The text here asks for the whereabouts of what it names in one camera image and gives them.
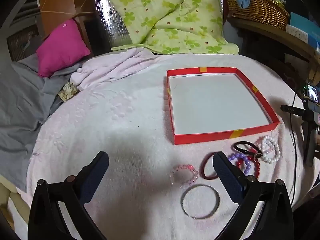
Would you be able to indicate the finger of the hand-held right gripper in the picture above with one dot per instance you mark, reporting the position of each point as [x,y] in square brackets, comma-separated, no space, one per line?
[291,109]

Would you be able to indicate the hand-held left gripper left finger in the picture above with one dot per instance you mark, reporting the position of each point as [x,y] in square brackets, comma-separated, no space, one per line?
[96,173]

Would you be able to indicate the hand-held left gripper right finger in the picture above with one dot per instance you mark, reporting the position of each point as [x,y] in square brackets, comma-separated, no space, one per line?
[226,175]

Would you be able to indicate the dark red bangle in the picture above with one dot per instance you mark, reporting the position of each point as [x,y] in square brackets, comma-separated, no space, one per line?
[203,167]

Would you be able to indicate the silver bangle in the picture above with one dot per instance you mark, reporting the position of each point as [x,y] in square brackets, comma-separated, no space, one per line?
[182,202]

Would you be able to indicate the red shallow box tray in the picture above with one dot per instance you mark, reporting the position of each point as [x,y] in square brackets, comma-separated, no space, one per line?
[215,100]

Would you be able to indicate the pale pink embossed blanket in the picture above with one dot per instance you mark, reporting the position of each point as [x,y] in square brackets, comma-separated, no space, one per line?
[112,120]

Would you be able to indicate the wooden shelf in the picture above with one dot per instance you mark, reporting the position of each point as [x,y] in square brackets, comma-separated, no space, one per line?
[275,36]

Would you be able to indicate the patterned beige cloth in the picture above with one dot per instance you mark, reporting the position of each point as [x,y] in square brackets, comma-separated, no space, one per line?
[68,92]

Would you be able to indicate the blue box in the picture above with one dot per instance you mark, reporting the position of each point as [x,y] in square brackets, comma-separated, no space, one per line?
[302,23]

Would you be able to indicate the wicker basket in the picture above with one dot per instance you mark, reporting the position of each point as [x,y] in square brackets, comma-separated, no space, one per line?
[260,10]

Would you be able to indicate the grey blanket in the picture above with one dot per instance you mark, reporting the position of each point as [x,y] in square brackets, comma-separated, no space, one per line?
[20,100]

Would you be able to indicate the magenta pillow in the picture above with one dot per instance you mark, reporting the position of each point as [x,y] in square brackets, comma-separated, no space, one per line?
[62,47]

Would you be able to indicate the dark wicker drawer unit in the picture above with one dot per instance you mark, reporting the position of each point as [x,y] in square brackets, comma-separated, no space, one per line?
[22,42]

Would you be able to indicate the silver insulation sheet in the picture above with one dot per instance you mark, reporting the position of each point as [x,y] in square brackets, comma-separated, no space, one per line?
[112,22]

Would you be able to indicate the green floral quilt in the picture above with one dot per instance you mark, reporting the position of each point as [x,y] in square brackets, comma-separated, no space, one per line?
[162,10]

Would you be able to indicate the wooden frame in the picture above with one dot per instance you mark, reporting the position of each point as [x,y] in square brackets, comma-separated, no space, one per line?
[83,30]

